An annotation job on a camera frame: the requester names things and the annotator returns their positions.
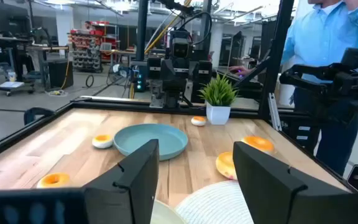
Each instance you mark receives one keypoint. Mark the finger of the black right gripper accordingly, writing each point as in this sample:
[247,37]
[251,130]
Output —
[187,81]
[171,77]

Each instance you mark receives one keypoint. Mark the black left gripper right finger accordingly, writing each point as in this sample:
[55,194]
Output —
[269,186]

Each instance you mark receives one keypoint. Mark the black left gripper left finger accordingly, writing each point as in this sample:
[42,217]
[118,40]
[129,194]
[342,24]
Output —
[123,193]

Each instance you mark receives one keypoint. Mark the small white frosted donut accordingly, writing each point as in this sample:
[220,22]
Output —
[198,121]

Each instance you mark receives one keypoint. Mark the small yellow frosted donut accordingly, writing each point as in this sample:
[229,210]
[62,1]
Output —
[102,141]

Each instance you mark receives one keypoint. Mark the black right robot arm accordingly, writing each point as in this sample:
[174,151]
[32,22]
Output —
[204,93]

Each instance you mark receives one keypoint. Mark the black computer tower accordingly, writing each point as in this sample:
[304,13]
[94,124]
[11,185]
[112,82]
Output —
[140,77]

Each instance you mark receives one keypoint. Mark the green plant in white pot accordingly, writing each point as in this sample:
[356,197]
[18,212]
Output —
[218,102]

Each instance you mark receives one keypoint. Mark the black laptop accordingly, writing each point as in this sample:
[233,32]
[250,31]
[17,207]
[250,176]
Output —
[244,81]

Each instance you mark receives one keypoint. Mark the large orange donut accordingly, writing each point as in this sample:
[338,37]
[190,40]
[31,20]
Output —
[258,143]
[225,165]

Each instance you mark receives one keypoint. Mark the cream round plate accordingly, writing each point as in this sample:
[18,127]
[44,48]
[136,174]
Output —
[163,216]

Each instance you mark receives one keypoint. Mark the white round woven placemat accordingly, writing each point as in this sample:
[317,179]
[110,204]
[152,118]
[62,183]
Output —
[216,205]

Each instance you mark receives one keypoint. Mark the teal round plate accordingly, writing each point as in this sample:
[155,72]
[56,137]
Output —
[151,140]

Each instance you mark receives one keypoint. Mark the small chocolate frosted donut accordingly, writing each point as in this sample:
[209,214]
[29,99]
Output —
[53,180]

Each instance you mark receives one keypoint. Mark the red parts shelving rack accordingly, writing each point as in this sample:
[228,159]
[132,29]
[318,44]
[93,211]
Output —
[89,46]

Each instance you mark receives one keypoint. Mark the person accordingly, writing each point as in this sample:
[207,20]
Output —
[88,25]
[322,34]

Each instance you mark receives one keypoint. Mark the black box cabinet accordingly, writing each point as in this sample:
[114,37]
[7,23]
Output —
[60,74]

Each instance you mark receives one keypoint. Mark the black table clamp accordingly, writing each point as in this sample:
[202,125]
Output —
[37,112]

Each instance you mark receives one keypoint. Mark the gray work desk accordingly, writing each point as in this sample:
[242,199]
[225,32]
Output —
[47,48]

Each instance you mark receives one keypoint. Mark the small clear cup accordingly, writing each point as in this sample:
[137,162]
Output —
[11,76]

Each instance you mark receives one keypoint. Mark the black computer monitor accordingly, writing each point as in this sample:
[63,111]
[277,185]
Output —
[8,17]

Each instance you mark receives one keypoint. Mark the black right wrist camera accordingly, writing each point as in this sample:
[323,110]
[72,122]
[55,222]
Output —
[181,48]

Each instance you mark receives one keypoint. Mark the black aluminium rig frame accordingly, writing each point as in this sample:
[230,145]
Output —
[141,31]

